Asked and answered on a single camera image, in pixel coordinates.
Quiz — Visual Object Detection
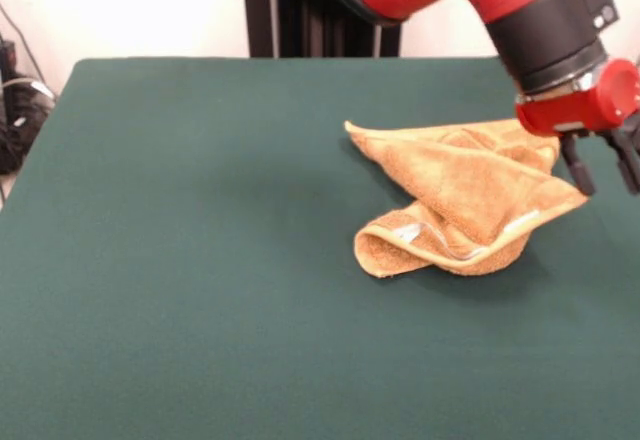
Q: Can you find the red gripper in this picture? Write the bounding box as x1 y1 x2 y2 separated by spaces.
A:
514 58 640 197

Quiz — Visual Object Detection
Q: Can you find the orange terry towel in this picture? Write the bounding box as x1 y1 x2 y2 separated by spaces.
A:
343 117 590 279

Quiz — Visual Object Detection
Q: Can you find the dark green table cloth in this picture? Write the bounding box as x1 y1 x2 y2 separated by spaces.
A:
0 57 640 440

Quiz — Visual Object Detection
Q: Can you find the black robot pedestal frame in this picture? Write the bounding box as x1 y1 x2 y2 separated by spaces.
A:
233 0 404 59

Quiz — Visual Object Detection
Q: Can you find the white cable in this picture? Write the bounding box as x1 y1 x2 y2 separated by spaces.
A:
0 76 56 102

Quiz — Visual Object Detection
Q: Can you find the black equipment box with cables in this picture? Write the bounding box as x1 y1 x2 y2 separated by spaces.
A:
0 79 55 175

